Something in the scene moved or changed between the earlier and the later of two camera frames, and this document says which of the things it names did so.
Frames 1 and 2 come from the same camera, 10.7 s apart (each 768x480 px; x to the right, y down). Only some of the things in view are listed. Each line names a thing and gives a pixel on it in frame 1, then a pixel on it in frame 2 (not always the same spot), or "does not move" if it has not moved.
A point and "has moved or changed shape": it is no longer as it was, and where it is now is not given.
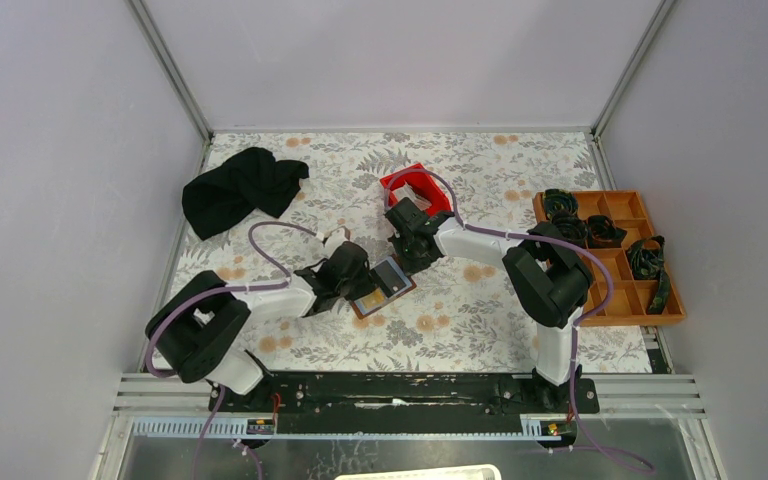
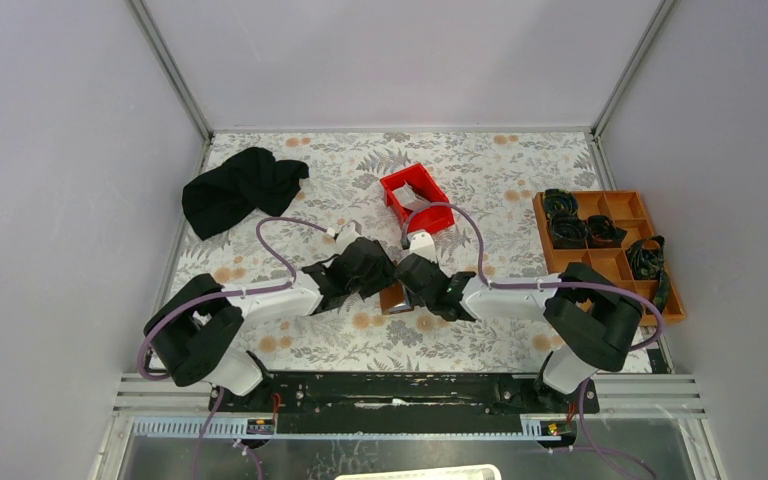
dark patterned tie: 647,261 does not move
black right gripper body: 409,259 -> 419,300
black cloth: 220,197 does not move
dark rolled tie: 603,233 does not move
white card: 406,192 does not move
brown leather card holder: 363,306 has moved or changed shape
